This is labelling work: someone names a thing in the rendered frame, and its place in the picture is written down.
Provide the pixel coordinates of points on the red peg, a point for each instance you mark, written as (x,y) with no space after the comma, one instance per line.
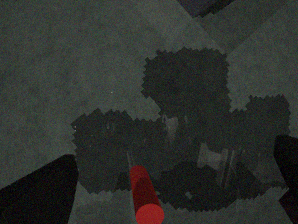
(145,202)

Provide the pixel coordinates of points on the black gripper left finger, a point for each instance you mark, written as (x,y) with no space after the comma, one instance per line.
(43,197)

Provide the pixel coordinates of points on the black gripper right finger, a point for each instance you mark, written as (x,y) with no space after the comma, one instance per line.
(286,156)

